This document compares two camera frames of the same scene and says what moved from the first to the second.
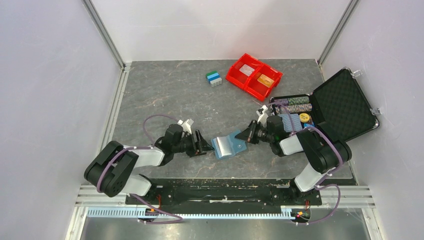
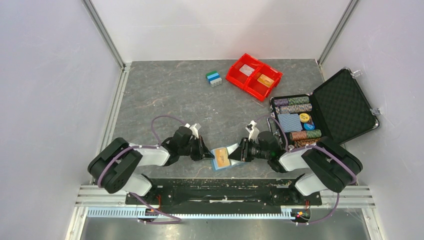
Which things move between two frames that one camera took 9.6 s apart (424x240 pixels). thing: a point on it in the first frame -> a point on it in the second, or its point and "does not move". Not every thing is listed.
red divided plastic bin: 253,77 does not move
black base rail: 225,192 does not move
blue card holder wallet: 228,145 -> 223,167
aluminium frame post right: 351,7 does not move
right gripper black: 247,134 -> 241,153
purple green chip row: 291,101 does not move
